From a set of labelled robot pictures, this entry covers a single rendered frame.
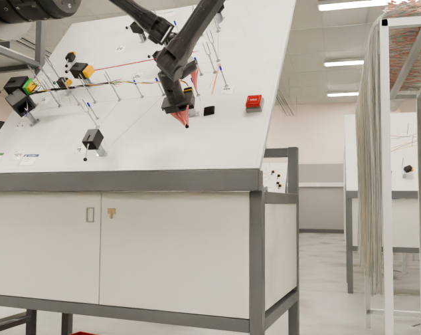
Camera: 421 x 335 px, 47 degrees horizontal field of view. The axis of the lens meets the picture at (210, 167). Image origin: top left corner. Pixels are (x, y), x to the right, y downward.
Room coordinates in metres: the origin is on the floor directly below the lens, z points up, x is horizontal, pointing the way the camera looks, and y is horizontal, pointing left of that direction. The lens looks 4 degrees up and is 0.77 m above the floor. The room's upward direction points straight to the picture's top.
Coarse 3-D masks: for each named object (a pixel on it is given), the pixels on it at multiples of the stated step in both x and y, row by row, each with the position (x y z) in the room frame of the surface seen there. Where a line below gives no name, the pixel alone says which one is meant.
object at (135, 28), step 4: (132, 24) 2.11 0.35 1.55; (136, 24) 2.10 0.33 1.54; (132, 28) 2.12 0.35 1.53; (136, 28) 2.10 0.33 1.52; (140, 28) 2.13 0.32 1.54; (136, 32) 2.13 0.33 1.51; (140, 32) 2.11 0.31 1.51; (140, 36) 2.15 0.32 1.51; (144, 36) 2.17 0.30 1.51; (144, 40) 2.16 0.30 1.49
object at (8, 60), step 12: (36, 24) 2.36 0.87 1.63; (36, 36) 2.36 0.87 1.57; (0, 48) 2.11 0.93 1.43; (36, 48) 2.36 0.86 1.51; (0, 60) 2.33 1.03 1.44; (12, 60) 2.33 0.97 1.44; (24, 60) 2.25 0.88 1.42; (36, 60) 2.36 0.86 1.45; (0, 72) 2.46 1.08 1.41; (36, 72) 2.35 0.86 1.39; (0, 312) 2.33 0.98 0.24; (12, 312) 2.33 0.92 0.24; (24, 312) 2.35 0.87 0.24; (36, 312) 2.37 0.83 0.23; (0, 324) 2.19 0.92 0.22; (12, 324) 2.24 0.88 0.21; (36, 324) 2.38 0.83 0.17
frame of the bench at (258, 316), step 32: (256, 192) 1.53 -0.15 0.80; (256, 224) 1.53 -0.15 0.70; (256, 256) 1.53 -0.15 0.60; (256, 288) 1.53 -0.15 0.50; (64, 320) 2.47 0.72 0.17; (160, 320) 1.65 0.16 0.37; (192, 320) 1.61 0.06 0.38; (224, 320) 1.57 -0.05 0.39; (256, 320) 1.53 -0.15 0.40; (288, 320) 2.06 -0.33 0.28
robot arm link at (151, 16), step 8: (112, 0) 1.50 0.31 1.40; (120, 0) 1.51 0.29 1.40; (128, 0) 1.52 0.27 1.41; (120, 8) 1.53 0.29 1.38; (128, 8) 1.53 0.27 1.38; (136, 8) 1.54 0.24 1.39; (144, 8) 1.56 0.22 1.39; (136, 16) 1.55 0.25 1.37; (144, 16) 1.56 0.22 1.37; (152, 16) 1.57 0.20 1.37; (144, 24) 1.57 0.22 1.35; (152, 24) 1.58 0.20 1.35; (160, 24) 1.60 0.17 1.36; (168, 24) 1.61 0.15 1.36; (152, 32) 1.60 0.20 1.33; (160, 32) 1.61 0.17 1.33; (160, 40) 1.63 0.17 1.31
